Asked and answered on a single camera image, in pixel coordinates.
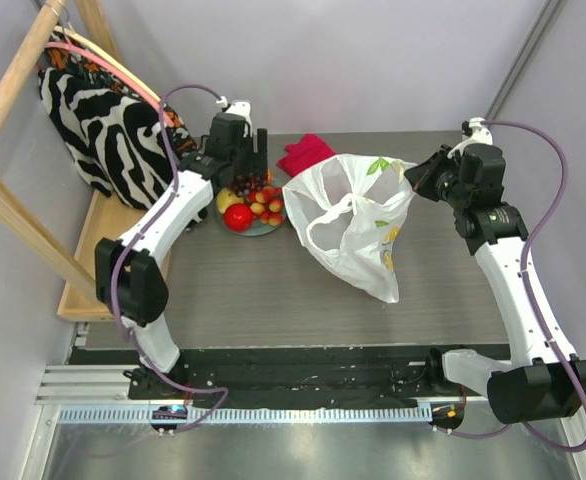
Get dark purple grape bunch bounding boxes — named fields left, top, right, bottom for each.
left=229, top=174, right=270, bottom=199

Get white lemon print plastic bag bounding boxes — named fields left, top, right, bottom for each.
left=282, top=154, right=415, bottom=304

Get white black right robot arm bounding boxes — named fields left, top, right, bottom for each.
left=405, top=143, right=586, bottom=424

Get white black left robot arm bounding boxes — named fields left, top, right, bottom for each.
left=95, top=101, right=267, bottom=399

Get red yellow strawberry bunch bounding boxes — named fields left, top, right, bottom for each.
left=247, top=186, right=285, bottom=227

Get folded red cloth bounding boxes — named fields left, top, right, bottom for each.
left=277, top=133, right=335, bottom=177

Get red apple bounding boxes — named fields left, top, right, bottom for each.
left=222, top=203, right=254, bottom=233

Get camouflage orange black garment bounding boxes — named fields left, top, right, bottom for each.
left=37, top=30, right=197, bottom=158

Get grey glass plate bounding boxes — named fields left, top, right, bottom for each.
left=215, top=200, right=287, bottom=236

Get pink clothes hanger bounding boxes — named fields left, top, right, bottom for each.
left=45, top=42, right=174, bottom=126

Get zebra pattern black white garment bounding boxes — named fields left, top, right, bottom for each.
left=38, top=67, right=173, bottom=210

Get cream clothes hanger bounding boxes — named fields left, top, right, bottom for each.
left=54, top=26, right=160, bottom=103

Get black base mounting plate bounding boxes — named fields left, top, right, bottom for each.
left=124, top=346, right=470, bottom=410

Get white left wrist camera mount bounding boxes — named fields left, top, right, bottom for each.
left=216, top=96, right=253, bottom=137

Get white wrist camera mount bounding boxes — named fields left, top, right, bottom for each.
left=458, top=117, right=493, bottom=152
left=216, top=96, right=253, bottom=137

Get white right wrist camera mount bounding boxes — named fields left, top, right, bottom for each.
left=458, top=117, right=493, bottom=152

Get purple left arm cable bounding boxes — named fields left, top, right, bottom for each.
left=110, top=83, right=230, bottom=434

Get aluminium corner frame profile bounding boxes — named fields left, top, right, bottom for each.
left=486, top=0, right=567, bottom=120

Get wooden clothes rack frame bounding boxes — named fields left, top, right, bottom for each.
left=0, top=0, right=170, bottom=322

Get aluminium cable duct rail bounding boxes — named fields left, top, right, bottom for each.
left=58, top=403, right=432, bottom=425

